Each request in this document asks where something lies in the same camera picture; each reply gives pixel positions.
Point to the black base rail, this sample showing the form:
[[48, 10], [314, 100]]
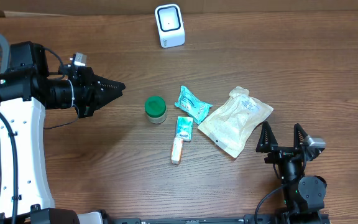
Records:
[[246, 219]]

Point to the orange white tissue pack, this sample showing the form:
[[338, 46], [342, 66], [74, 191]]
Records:
[[176, 151]]

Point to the blue Kleenex tissue pack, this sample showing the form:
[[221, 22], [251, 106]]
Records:
[[184, 128]]

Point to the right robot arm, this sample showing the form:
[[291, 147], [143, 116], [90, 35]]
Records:
[[303, 194]]

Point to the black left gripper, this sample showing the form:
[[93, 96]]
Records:
[[100, 92]]

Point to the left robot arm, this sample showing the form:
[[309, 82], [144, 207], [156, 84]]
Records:
[[27, 91]]

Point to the white barcode scanner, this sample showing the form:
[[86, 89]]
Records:
[[170, 26]]

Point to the green lid jar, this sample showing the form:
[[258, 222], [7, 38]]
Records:
[[156, 109]]

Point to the teal tissue pack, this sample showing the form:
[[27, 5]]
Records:
[[190, 104]]

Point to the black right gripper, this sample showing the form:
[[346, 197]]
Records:
[[279, 152]]

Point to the beige plastic pouch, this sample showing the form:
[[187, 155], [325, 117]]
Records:
[[230, 126]]

